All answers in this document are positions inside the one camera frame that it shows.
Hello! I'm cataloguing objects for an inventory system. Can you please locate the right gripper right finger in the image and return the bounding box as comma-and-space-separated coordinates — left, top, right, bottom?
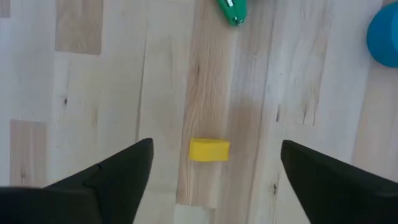
280, 139, 398, 224

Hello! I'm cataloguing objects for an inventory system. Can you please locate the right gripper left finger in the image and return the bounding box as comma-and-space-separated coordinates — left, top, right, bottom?
0, 138, 154, 224

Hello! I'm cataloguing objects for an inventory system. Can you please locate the yellow mini stapler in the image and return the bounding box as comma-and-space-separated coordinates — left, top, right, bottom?
188, 137, 231, 162

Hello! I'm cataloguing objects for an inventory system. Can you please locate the blue tape roll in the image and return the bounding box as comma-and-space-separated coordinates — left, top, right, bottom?
366, 1, 398, 68

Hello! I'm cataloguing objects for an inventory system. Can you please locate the green mini stapler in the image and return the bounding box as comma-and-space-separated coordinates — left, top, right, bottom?
216, 0, 249, 27

